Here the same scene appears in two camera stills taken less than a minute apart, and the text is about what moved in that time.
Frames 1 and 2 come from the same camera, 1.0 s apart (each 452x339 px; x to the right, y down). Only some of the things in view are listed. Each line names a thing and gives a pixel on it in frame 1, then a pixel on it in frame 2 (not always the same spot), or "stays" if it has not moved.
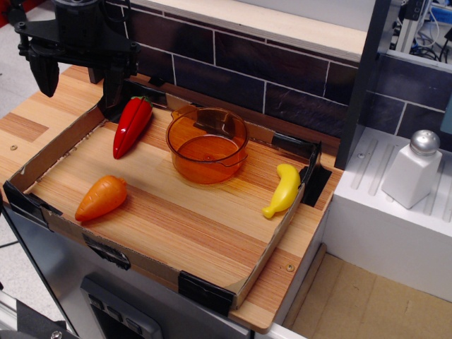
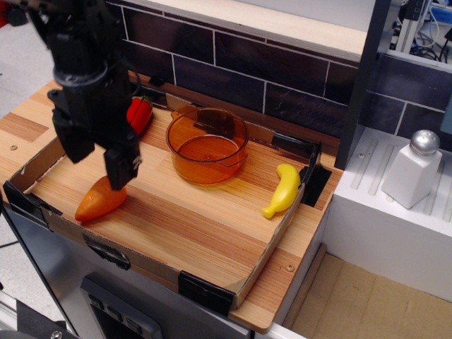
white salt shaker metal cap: [414, 171] stays
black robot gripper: [78, 35] to [98, 96]
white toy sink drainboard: [367, 224] stays
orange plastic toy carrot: [103, 197] stays
